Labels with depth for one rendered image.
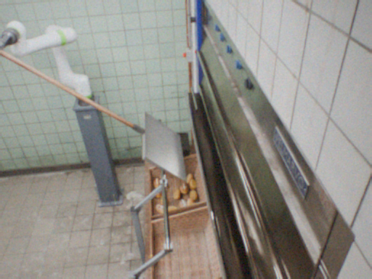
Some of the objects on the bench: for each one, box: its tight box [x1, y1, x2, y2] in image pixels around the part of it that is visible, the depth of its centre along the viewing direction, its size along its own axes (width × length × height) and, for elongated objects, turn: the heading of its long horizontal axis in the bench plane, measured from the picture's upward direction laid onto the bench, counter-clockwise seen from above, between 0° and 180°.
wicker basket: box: [150, 206, 222, 279], centre depth 214 cm, size 49×56×28 cm
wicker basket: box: [148, 153, 207, 229], centre depth 261 cm, size 49×56×28 cm
